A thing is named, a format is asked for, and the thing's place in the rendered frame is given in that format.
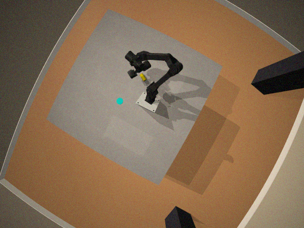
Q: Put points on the cyan circle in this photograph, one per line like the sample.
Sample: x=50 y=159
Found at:
x=119 y=100

